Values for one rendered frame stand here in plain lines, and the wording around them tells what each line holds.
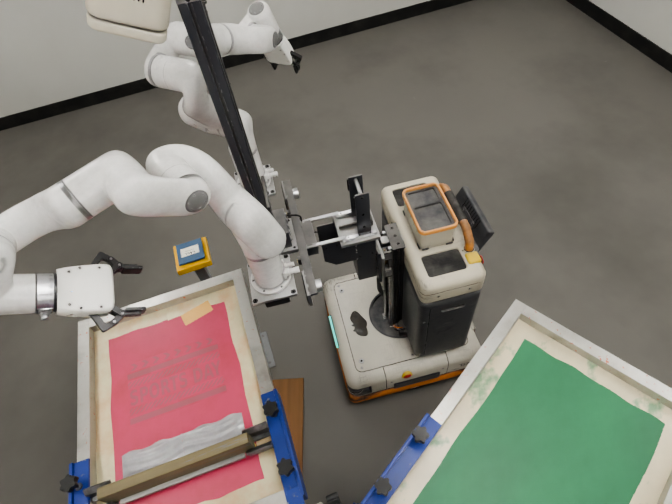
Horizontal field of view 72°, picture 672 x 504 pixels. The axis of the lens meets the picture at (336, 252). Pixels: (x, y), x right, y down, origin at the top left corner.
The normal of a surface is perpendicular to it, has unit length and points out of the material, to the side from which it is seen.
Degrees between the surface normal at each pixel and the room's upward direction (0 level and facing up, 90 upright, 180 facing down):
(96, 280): 36
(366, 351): 0
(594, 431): 0
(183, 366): 0
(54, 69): 90
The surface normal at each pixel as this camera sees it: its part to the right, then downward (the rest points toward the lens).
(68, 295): 0.48, -0.33
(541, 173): -0.10, -0.59
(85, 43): 0.33, 0.74
